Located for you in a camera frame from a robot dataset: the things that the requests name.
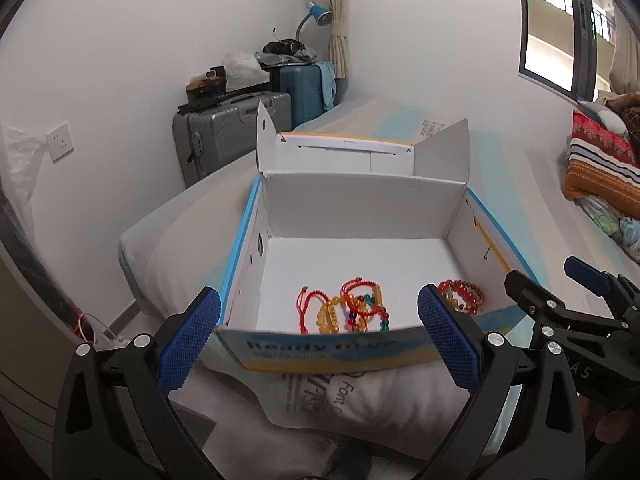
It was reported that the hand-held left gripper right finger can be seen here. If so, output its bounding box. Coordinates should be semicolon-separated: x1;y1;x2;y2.
417;284;586;480

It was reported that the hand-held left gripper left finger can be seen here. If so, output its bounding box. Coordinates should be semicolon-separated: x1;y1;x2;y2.
52;286;226;480

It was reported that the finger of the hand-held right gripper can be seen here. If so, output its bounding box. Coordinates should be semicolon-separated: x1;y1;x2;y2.
564;256;640;311
504;270;628;342

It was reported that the red bead bracelet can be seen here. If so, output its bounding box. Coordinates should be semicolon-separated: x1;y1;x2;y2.
436;280;486;315

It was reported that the red cord bracelet plain bar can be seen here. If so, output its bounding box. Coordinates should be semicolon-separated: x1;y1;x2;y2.
341;276;390;320

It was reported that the multicolour glass bead bracelet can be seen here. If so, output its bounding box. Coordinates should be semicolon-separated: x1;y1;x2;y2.
347;294;392;333

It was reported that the red cord bracelet engraved bar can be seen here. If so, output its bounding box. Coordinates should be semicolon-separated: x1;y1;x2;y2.
299;285;343;335

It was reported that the sky print cardboard box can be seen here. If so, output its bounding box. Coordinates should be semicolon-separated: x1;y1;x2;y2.
215;100;538;373

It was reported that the amber bead bracelet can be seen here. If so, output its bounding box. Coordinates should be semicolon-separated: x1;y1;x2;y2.
316;295;368;335

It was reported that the person's right hand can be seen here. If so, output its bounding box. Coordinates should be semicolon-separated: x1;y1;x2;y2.
594;400;640;447

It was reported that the floral quilt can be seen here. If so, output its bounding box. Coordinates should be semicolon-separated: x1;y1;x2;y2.
575;194;640;262

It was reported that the striped folded blanket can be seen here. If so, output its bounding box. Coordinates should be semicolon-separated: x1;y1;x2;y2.
562;110;640;207

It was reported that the grey pillow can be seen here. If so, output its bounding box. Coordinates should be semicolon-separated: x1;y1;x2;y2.
576;100;628;133

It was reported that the brown blanket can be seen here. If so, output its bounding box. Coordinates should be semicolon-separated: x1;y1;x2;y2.
606;91;640;142

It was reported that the grey suitcase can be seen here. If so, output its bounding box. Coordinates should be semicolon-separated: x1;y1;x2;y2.
172;91;293;191

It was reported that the clear plastic bag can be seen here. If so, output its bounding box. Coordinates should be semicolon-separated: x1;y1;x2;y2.
0;124;44;223

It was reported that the brown box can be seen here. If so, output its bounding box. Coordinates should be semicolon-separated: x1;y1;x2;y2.
186;71;229;111

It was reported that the window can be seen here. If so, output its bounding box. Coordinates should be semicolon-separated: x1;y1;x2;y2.
517;0;623;107

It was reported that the blue suitcase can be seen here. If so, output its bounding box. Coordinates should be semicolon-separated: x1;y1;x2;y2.
279;62;337;132

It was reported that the white plastic bag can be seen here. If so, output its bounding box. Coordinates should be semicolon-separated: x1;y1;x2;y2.
222;51;271;94

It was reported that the light blue cloth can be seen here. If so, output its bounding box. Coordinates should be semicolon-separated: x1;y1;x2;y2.
315;61;339;111

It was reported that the dark clothes pile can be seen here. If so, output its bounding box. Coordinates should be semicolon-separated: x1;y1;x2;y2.
255;37;319;67

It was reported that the beige curtain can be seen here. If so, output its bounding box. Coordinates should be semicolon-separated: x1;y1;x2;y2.
322;0;354;81

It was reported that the blue desk lamp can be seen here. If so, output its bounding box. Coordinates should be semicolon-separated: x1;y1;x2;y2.
295;1;332;44

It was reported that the white wall socket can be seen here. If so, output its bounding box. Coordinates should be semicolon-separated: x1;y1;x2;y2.
46;121;76;162

